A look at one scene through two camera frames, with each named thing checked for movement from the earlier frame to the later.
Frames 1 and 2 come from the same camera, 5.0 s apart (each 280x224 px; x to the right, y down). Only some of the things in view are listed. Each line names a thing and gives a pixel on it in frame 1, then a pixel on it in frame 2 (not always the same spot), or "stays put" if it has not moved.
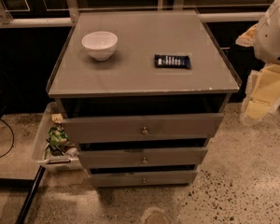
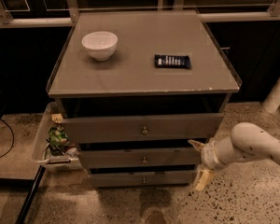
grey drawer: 127,157 stays put
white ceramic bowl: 100,44 stays put
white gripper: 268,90 → 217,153
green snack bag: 57,136 stays put
